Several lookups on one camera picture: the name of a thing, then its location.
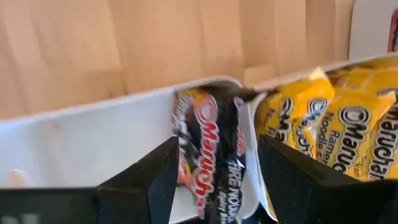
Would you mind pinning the yellow Maruchan ramen pack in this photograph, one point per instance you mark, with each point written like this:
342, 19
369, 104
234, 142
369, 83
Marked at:
367, 74
317, 90
351, 140
388, 149

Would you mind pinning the black Fire Noodle pack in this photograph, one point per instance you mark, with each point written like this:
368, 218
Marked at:
214, 149

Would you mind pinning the white plastic bin with sticker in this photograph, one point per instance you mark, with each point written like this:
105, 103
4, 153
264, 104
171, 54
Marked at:
367, 28

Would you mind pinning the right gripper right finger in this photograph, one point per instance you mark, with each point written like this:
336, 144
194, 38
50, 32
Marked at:
295, 193

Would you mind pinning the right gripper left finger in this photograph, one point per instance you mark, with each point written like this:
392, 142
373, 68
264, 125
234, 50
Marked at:
140, 193

